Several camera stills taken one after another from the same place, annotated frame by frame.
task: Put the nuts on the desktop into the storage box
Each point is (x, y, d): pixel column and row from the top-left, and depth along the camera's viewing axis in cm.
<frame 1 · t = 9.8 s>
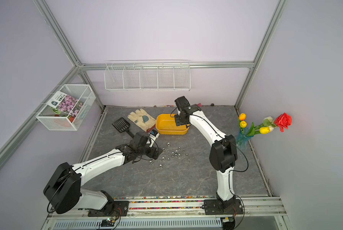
left hand: (155, 147, 85), fingers open
right hand: (181, 119, 91), fingers open
yellow plastic storage box: (166, 124, 112), on the table
beige work glove: (142, 119, 114), on the table
black slotted scoop: (121, 125, 111), on the table
blue glass vase: (245, 134, 84), point 18 cm above the table
yellow artificial tulip: (243, 124, 72), point 31 cm above the table
orange artificial tulip: (242, 116, 75), point 31 cm above the table
steel hex nut: (168, 143, 99), on the table
steel hex nut 2: (179, 148, 98), on the table
steel hex nut 3: (183, 150, 96), on the table
steel hex nut 4: (187, 155, 95), on the table
steel hex nut 5: (163, 159, 92), on the table
steel hex nut 6: (151, 162, 91), on the table
steel hex nut 7: (160, 166, 89), point 2 cm above the table
steel hex nut 8: (179, 155, 94), on the table
yellow white artificial tulip: (266, 130, 71), point 30 cm above the table

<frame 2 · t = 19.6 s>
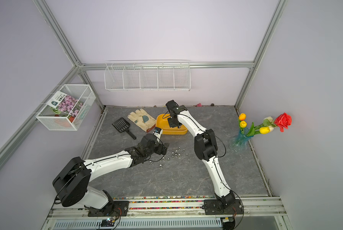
left hand: (162, 142, 86), fingers open
right hand: (174, 121, 101), fingers open
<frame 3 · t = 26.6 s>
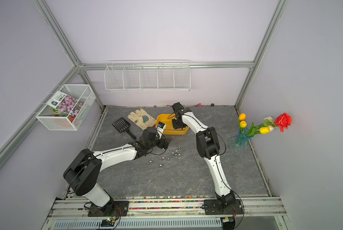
left hand: (165, 136, 89), fingers open
right hand: (177, 124, 105), fingers open
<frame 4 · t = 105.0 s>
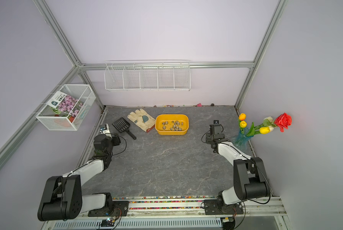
left hand: (112, 132, 88), fingers open
right hand: (213, 134, 94), fingers open
steel hex nut 6: (171, 129, 108), on the table
steel hex nut 9: (166, 122, 112), on the table
steel hex nut 11: (174, 126, 110), on the table
